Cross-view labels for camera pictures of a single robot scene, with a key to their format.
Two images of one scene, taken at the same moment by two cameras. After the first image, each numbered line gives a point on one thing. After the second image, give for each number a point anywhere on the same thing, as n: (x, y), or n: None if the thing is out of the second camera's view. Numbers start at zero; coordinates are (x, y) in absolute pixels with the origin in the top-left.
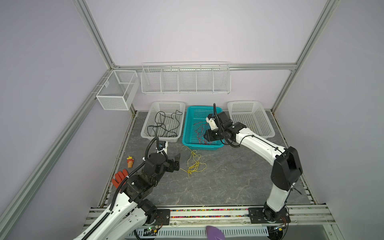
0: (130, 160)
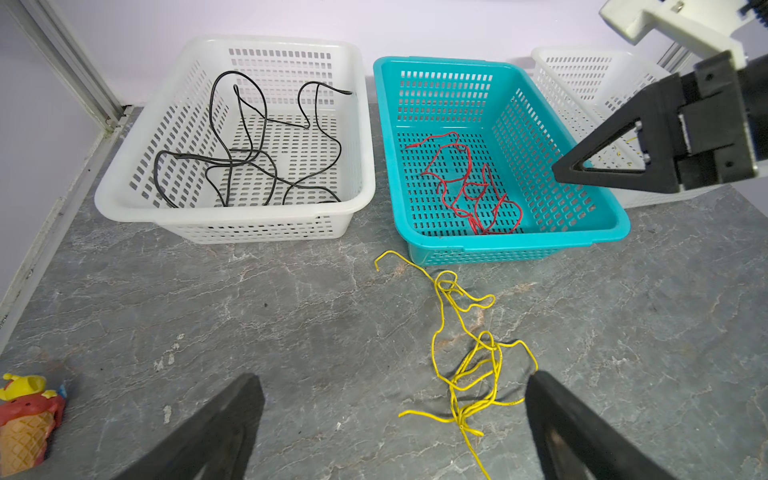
0: (28, 416)
